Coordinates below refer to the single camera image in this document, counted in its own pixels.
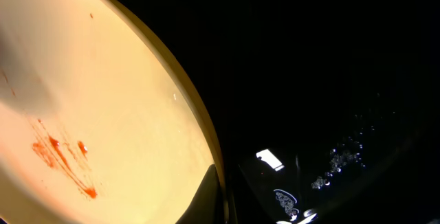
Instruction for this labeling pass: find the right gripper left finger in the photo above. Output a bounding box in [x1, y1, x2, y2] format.
[177, 164, 225, 224]

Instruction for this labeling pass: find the yellow plate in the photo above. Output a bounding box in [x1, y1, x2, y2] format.
[1, 0, 228, 223]

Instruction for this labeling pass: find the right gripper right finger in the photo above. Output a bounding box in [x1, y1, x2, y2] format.
[226, 173, 239, 224]

